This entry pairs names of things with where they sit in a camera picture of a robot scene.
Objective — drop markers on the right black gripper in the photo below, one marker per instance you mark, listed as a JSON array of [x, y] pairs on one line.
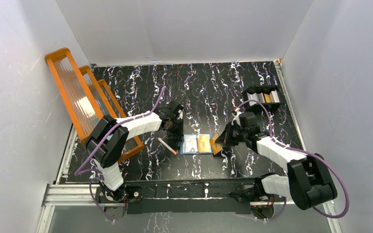
[[225, 137]]

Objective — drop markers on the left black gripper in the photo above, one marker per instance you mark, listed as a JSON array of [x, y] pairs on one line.
[[175, 124]]

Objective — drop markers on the blue leather card holder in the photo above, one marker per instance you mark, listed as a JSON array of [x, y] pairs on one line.
[[181, 147]]

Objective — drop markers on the white credit card stack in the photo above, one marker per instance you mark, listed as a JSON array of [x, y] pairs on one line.
[[253, 97]]

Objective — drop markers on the orange credit card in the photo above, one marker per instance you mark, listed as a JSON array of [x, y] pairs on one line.
[[203, 141]]

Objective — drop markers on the black card box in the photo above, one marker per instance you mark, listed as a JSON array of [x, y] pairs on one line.
[[271, 107]]

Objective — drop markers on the gold credit card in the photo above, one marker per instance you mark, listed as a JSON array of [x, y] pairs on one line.
[[267, 98], [216, 148]]

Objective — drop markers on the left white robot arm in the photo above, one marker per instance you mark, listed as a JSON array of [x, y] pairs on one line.
[[108, 139]]

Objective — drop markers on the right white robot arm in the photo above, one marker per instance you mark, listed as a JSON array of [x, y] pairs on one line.
[[307, 182]]

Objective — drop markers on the rear white card stack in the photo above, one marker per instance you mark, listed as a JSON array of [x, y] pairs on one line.
[[274, 96]]

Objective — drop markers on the white pink pen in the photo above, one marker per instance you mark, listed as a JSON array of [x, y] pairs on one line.
[[167, 146]]

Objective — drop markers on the orange tiered organizer rack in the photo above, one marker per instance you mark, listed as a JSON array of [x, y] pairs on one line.
[[86, 99]]

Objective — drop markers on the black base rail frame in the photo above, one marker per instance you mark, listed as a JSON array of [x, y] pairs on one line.
[[240, 195]]

